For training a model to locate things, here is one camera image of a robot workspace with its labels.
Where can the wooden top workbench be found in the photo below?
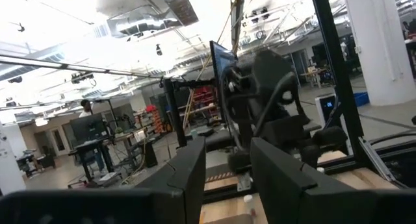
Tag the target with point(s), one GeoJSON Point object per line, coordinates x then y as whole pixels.
{"type": "Point", "coordinates": [130, 139]}

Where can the clear bottle red pills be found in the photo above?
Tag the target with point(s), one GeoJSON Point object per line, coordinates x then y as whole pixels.
{"type": "Point", "coordinates": [249, 206]}

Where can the black station monitor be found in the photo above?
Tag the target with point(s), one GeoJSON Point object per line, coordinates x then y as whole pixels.
{"type": "Point", "coordinates": [222, 60]}

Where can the rack with orange bins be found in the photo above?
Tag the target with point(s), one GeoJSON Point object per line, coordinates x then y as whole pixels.
{"type": "Point", "coordinates": [155, 118]}

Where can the black background monitor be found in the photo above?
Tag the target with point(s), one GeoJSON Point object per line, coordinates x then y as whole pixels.
{"type": "Point", "coordinates": [87, 126]}

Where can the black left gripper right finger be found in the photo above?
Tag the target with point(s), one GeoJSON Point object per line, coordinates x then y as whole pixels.
{"type": "Point", "coordinates": [292, 204]}

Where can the white building pillar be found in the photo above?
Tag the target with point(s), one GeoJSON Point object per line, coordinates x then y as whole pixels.
{"type": "Point", "coordinates": [11, 159]}
{"type": "Point", "coordinates": [380, 48]}

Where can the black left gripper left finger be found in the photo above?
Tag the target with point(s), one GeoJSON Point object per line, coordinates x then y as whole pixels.
{"type": "Point", "coordinates": [162, 204]}

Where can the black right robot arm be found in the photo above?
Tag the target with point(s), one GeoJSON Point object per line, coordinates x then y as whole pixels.
{"type": "Point", "coordinates": [269, 87]}

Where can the blue floor bin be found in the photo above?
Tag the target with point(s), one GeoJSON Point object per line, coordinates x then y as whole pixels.
{"type": "Point", "coordinates": [361, 99]}

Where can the teal box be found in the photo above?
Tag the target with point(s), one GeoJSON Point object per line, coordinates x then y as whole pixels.
{"type": "Point", "coordinates": [194, 133]}

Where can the person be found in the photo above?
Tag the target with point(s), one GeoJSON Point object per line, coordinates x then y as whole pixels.
{"type": "Point", "coordinates": [86, 108]}

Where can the black operator desk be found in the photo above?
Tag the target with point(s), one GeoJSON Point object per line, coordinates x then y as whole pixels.
{"type": "Point", "coordinates": [217, 139]}

